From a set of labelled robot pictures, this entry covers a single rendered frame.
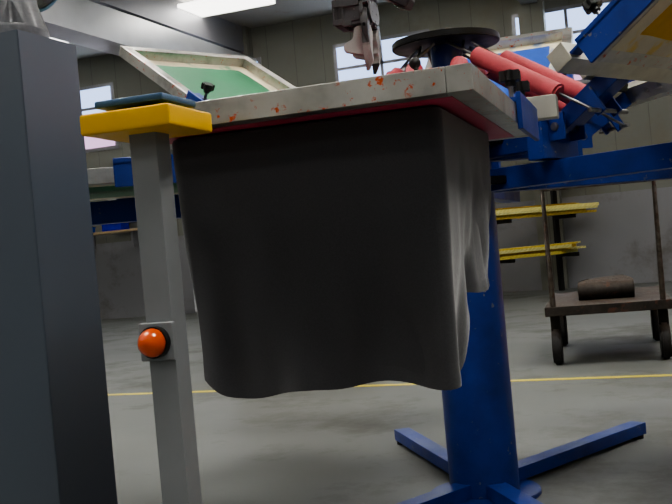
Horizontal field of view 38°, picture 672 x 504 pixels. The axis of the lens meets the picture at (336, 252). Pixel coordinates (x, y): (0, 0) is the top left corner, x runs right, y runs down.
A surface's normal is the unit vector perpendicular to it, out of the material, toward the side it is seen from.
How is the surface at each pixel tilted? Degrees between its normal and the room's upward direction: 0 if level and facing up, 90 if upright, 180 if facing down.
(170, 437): 90
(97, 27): 90
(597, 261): 90
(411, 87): 90
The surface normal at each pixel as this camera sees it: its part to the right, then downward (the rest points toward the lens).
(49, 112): 0.93, -0.08
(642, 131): -0.35, 0.04
